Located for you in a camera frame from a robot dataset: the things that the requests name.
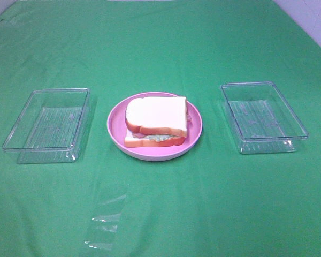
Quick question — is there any green lettuce leaf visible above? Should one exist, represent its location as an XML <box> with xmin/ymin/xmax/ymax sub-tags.
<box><xmin>145</xmin><ymin>134</ymin><xmax>175</xmax><ymax>142</ymax></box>

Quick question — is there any white bread slice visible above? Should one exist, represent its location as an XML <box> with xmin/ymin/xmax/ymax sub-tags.
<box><xmin>124</xmin><ymin>130</ymin><xmax>186</xmax><ymax>147</ymax></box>

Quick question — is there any bacon strip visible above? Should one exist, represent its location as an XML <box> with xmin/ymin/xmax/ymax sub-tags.
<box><xmin>186</xmin><ymin>114</ymin><xmax>192</xmax><ymax>123</ymax></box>
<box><xmin>132</xmin><ymin>133</ymin><xmax>146</xmax><ymax>139</ymax></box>

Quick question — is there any green tablecloth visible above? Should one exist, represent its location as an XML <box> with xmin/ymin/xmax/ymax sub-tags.
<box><xmin>0</xmin><ymin>1</ymin><xmax>321</xmax><ymax>256</ymax></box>

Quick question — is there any clear plastic right tray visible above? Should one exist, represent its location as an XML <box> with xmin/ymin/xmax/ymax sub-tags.
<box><xmin>220</xmin><ymin>81</ymin><xmax>309</xmax><ymax>154</ymax></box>

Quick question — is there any clear plastic tray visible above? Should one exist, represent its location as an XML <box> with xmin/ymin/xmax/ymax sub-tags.
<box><xmin>220</xmin><ymin>81</ymin><xmax>309</xmax><ymax>154</ymax></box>
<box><xmin>2</xmin><ymin>88</ymin><xmax>93</xmax><ymax>164</ymax></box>

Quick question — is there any clear plastic left tray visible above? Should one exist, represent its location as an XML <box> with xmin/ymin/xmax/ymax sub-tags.
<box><xmin>2</xmin><ymin>88</ymin><xmax>93</xmax><ymax>164</ymax></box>

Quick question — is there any clear plastic wrap sheet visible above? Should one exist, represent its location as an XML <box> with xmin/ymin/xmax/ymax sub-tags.
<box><xmin>81</xmin><ymin>184</ymin><xmax>127</xmax><ymax>256</ymax></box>

